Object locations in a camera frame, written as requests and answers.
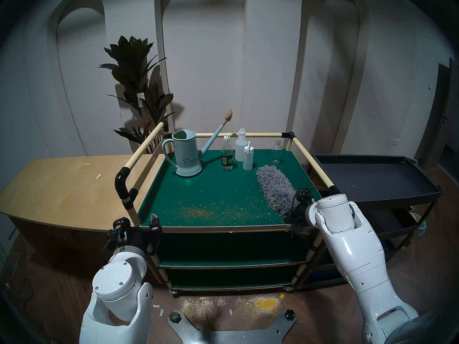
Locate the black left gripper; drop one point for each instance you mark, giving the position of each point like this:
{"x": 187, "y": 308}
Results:
{"x": 138, "y": 237}

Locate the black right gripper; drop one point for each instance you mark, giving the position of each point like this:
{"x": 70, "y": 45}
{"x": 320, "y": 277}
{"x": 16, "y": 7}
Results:
{"x": 303, "y": 214}

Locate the grey fluffy duster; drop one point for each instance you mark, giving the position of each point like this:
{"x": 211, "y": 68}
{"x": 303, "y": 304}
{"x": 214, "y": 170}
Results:
{"x": 276, "y": 185}

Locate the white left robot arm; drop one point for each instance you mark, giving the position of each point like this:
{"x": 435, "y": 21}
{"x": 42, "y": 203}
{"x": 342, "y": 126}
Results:
{"x": 114, "y": 278}

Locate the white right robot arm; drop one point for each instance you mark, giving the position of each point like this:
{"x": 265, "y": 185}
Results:
{"x": 355, "y": 246}

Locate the green shelf cart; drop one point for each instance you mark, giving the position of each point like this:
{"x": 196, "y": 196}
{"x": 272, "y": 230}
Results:
{"x": 222, "y": 192}

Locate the clear glass bottle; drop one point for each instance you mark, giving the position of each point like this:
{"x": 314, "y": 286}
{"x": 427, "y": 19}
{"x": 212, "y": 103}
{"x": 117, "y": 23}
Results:
{"x": 276, "y": 155}

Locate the white pump bottle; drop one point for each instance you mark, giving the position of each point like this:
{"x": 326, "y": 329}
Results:
{"x": 248, "y": 160}

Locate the light blue watering can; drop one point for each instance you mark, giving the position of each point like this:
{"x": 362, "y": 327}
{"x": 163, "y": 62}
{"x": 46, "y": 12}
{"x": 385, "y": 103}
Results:
{"x": 188, "y": 157}

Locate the black utility cart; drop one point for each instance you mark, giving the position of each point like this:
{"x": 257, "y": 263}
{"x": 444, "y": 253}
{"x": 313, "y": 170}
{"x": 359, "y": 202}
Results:
{"x": 376, "y": 175}

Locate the light wooden table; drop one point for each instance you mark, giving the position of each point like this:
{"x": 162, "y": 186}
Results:
{"x": 57, "y": 192}

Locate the white opaque plastic bottle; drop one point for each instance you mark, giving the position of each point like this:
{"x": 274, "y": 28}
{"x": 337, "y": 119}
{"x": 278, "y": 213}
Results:
{"x": 240, "y": 146}

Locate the green label water bottle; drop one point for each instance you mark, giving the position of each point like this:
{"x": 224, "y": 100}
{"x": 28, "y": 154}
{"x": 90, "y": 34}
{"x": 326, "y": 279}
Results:
{"x": 227, "y": 158}

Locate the black base knob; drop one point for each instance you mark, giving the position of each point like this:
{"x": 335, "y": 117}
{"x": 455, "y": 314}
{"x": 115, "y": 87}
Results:
{"x": 289, "y": 315}
{"x": 174, "y": 317}

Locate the teal bag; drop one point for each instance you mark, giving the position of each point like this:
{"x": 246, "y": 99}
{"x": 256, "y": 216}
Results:
{"x": 421, "y": 228}

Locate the dark green potted plant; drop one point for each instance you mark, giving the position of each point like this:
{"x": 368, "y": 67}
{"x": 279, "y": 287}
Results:
{"x": 132, "y": 60}

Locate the dark brown door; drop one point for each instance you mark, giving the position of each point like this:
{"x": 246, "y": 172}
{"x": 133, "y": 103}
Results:
{"x": 435, "y": 117}

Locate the grey metal robot base plate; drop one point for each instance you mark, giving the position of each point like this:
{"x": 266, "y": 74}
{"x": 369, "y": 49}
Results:
{"x": 229, "y": 337}

